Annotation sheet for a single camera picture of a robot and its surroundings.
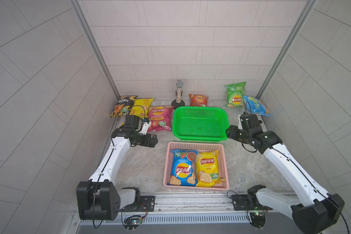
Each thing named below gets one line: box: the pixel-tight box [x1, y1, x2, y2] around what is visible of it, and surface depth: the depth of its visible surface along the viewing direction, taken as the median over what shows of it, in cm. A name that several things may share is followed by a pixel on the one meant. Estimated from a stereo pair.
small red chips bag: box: [188, 93, 209, 107], surface depth 112 cm
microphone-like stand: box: [171, 79, 185, 109], surface depth 96 cm
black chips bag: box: [110, 95, 137, 118], surface depth 107 cm
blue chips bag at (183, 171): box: [167, 149, 199, 187], surface depth 77 cm
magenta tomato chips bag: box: [147, 105, 175, 133], surface depth 98 cm
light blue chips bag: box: [242, 95, 270, 117], surface depth 105 cm
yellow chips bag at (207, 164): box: [195, 150, 226, 188], surface depth 78 cm
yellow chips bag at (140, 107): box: [129, 97, 155, 119], surface depth 107 cm
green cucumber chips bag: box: [223, 81, 247, 108], surface depth 110 cm
